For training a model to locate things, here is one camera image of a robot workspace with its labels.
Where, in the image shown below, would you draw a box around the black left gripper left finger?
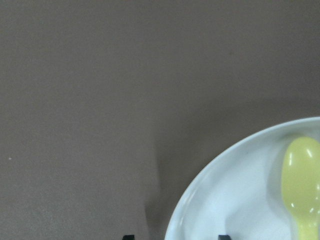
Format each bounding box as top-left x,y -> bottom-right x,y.
122,234 -> 135,240

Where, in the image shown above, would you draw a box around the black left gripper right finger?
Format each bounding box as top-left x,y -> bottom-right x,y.
218,234 -> 231,240

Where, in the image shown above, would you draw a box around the white round plate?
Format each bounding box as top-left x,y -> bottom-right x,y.
165,117 -> 320,240

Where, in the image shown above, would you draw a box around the yellow plastic spoon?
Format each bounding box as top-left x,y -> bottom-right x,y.
281,136 -> 320,240

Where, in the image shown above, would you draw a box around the brown paper table cover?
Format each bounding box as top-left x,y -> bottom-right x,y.
0,0 -> 320,240

